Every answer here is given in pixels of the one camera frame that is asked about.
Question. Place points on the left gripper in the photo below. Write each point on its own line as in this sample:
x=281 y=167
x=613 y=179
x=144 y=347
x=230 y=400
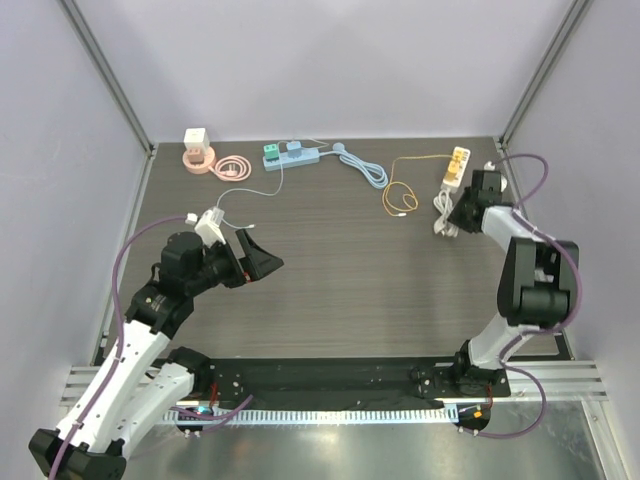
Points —
x=254 y=264

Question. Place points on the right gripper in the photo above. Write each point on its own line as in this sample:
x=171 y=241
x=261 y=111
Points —
x=465 y=212

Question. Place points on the white power strip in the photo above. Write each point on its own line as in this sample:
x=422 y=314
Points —
x=443 y=201

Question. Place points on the yellow dual USB adapter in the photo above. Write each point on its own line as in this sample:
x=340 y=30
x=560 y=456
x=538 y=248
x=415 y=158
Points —
x=451 y=175

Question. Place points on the yellow charger with cable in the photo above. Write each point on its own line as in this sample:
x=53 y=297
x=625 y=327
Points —
x=399 y=199

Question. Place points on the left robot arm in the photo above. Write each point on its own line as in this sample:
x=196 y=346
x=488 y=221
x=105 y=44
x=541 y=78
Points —
x=98 y=436

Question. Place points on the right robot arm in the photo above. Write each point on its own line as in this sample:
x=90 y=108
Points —
x=537 y=292

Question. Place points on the pink round socket base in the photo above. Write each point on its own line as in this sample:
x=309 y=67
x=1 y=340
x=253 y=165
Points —
x=232 y=168

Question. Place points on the green plug adapter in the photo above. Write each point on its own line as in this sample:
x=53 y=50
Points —
x=271 y=152

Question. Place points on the blue power strip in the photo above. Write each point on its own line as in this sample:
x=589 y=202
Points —
x=320 y=160

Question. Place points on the white cube adapter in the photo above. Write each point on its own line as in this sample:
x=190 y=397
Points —
x=196 y=141

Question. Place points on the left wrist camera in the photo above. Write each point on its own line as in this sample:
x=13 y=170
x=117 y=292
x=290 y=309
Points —
x=208 y=226

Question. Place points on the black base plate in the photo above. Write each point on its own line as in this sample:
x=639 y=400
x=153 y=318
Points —
x=325 y=380

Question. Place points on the blue charger with white cable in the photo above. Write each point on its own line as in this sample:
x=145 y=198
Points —
x=266 y=194

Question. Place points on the aluminium frame rail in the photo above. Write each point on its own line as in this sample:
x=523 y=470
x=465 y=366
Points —
x=561 y=381

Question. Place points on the white cable duct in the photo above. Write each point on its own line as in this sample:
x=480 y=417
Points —
x=447 y=414

